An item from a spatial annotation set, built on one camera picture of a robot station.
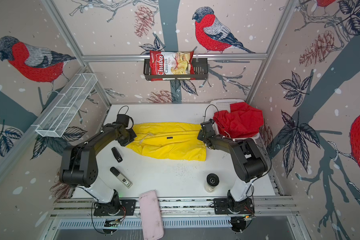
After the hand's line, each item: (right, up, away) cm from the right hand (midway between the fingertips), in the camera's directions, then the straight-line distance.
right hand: (201, 135), depth 98 cm
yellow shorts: (-22, -3, -3) cm, 23 cm away
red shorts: (+27, +10, -4) cm, 29 cm away
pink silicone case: (-27, -37, -28) cm, 54 cm away
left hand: (-44, -1, -6) cm, 45 cm away
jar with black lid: (+2, -18, -27) cm, 32 cm away
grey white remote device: (-45, -22, -19) cm, 53 cm away
